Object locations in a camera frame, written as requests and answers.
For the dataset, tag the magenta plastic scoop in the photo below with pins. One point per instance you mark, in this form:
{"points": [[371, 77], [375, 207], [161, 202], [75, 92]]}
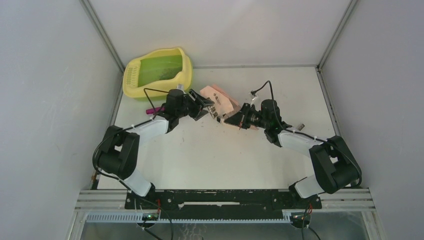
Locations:
{"points": [[154, 110]]}

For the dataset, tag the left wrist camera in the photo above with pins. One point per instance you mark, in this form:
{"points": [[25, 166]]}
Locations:
{"points": [[180, 87]]}

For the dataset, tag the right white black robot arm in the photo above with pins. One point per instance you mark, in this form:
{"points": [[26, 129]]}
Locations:
{"points": [[333, 163]]}

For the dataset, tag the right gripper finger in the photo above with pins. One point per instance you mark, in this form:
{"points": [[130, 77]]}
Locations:
{"points": [[242, 112], [236, 120]]}

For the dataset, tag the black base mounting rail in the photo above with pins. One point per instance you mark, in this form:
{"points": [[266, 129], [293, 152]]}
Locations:
{"points": [[233, 203]]}

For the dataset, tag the yellow green litter box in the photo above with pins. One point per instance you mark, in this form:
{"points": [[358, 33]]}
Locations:
{"points": [[154, 74]]}

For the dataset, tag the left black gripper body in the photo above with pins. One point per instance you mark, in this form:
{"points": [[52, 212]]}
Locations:
{"points": [[190, 107]]}

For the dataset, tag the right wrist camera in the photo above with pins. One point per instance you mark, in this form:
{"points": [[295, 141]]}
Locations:
{"points": [[254, 99]]}

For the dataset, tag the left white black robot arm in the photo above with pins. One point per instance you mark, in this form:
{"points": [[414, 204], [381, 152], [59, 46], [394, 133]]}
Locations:
{"points": [[116, 155]]}

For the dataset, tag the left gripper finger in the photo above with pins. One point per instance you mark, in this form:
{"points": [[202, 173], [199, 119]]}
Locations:
{"points": [[199, 100], [199, 114]]}

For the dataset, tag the pink cat litter bag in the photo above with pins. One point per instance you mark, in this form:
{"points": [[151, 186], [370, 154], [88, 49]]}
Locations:
{"points": [[224, 106]]}

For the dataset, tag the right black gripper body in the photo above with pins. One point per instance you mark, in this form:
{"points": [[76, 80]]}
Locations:
{"points": [[254, 118]]}

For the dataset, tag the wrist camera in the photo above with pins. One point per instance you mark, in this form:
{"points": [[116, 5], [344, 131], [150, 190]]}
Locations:
{"points": [[254, 99], [180, 87]]}

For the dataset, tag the white bag sealing clip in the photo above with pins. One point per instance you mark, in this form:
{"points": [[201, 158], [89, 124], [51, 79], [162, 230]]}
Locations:
{"points": [[300, 126]]}

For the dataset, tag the white slotted cable duct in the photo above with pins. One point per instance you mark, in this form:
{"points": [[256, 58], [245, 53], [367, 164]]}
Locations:
{"points": [[110, 217]]}

